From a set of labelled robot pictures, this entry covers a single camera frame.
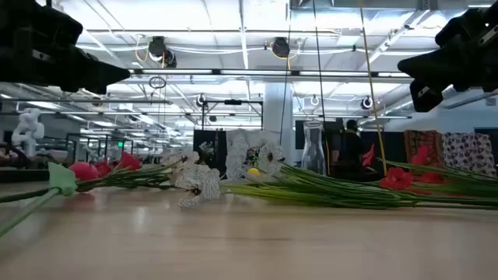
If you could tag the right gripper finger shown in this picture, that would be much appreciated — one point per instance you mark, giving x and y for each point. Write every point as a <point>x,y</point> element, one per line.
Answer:
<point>428,97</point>
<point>435,66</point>

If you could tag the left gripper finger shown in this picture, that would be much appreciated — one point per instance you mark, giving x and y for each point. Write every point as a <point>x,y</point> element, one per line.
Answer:
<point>87,87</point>
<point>105,72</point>

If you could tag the red tulip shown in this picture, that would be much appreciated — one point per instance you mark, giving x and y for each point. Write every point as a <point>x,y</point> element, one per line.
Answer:
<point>83,171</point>
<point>103,169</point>

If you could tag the red blossom bunch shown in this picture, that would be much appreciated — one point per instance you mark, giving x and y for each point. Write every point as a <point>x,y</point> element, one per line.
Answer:
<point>130,161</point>
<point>397,179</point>

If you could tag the yellow tulip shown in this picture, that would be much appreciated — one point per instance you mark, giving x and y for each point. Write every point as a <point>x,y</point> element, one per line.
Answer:
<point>253,171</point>

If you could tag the clear glass vase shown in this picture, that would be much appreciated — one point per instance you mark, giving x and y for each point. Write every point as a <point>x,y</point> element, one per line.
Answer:
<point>313,155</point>

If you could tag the brown patterned cloth panel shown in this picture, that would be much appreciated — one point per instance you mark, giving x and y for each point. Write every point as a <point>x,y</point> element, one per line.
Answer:
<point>428,140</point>

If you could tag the wide black partition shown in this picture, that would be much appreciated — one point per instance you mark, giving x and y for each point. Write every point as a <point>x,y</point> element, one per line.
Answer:
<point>389,151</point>

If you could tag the white dark-patterned cloth panel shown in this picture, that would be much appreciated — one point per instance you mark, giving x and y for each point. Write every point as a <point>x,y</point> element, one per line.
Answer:
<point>467,151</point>

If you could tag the white robot figure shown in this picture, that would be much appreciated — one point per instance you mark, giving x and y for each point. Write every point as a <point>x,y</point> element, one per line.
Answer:
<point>29,128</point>

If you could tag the person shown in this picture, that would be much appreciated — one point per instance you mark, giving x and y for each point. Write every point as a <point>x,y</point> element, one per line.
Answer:
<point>352,148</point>

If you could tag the narrow black panel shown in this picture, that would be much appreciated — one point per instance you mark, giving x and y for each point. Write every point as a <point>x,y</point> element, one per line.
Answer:
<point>218,155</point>

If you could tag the long ceiling light bar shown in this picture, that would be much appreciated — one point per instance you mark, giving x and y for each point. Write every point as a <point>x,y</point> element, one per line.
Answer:
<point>253,72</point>

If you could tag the white building column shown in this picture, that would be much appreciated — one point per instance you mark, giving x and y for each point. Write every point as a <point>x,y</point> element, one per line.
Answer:
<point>274,109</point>

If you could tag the black gantry frame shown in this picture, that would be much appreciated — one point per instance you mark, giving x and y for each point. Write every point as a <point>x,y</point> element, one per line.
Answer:
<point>233,102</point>

